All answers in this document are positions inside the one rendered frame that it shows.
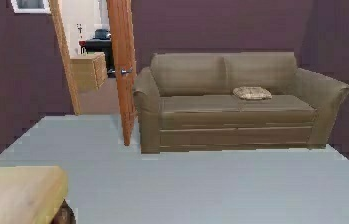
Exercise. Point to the red cup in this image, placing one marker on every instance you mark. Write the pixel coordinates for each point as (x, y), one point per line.
(82, 43)

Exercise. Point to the black table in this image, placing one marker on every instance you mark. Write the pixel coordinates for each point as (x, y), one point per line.
(99, 46)

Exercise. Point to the light wooden chest of drawers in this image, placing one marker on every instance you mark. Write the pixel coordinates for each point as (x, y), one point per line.
(88, 71)

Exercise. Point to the white framed wall picture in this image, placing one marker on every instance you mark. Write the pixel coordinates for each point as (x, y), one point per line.
(30, 5)

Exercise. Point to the olive brown sofa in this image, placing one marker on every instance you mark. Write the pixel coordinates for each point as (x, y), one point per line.
(235, 110)

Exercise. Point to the beige patterned cushion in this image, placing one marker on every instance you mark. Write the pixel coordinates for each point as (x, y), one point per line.
(252, 93)

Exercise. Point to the black kettle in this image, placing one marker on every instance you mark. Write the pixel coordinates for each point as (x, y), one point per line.
(102, 34)

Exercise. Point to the orange wooden room door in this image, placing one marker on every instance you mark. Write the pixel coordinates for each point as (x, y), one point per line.
(123, 50)

